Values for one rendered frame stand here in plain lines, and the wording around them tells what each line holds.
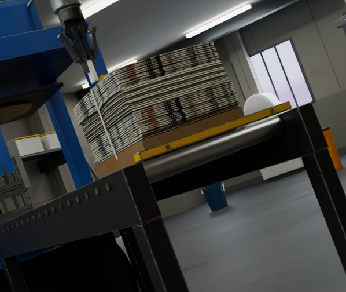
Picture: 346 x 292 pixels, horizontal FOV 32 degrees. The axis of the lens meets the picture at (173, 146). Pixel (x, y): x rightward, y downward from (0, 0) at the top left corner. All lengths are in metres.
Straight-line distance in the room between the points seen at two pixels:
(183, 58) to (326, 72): 10.28
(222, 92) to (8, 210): 1.99
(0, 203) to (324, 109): 9.08
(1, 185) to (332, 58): 9.09
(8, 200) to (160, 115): 1.98
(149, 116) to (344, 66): 10.34
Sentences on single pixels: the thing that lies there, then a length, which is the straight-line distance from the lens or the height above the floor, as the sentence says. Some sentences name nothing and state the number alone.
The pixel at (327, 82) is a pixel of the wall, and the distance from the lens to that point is 11.74.
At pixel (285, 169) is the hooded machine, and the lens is 11.06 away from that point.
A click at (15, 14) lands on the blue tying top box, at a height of 1.67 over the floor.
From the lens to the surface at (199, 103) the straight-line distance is 1.49.
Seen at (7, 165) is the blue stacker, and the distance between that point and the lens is 5.00.
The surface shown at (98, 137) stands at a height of 0.92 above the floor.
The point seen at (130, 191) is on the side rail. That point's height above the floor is 0.75.
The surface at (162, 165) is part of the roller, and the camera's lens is 1.36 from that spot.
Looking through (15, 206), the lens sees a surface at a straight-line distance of 3.32.
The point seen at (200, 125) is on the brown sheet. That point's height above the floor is 0.84.
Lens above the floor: 0.75
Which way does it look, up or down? 2 degrees up
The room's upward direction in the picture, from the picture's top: 20 degrees counter-clockwise
